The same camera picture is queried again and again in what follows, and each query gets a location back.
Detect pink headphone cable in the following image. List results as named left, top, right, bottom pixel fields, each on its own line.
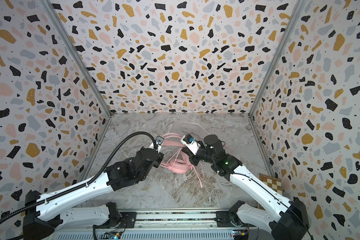
left=164, top=133, right=208, bottom=189

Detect pink headphones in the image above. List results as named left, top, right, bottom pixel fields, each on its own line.
left=160, top=133, right=194, bottom=174

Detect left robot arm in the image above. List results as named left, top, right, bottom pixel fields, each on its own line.
left=23, top=147, right=164, bottom=240

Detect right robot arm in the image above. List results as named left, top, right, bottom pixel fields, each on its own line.
left=181, top=135, right=310, bottom=240

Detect wooden chessboard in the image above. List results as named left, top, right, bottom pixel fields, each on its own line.
left=258, top=174, right=283, bottom=195

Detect left circuit board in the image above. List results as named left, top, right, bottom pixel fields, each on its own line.
left=104, top=232, right=122, bottom=240

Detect circuit board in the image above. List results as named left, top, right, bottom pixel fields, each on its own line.
left=233, top=230, right=249, bottom=240
left=104, top=232, right=122, bottom=240

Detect right circuit board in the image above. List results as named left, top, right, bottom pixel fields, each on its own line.
left=233, top=230, right=249, bottom=240

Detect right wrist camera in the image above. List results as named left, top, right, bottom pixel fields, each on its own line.
left=181, top=134, right=201, bottom=155

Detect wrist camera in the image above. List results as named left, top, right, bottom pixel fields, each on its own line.
left=150, top=136, right=165, bottom=153
left=181, top=134, right=201, bottom=155

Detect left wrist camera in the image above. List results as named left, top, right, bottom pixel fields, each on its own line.
left=150, top=136, right=165, bottom=153

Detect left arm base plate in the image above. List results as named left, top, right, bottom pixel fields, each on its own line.
left=101, top=212, right=137, bottom=229

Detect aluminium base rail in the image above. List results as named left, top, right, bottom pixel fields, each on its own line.
left=59, top=209, right=259, bottom=232

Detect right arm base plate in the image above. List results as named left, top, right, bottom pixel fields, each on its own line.
left=214, top=211, right=244, bottom=228

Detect black corrugated cable conduit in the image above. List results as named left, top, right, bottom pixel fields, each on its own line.
left=0, top=131, right=157, bottom=238

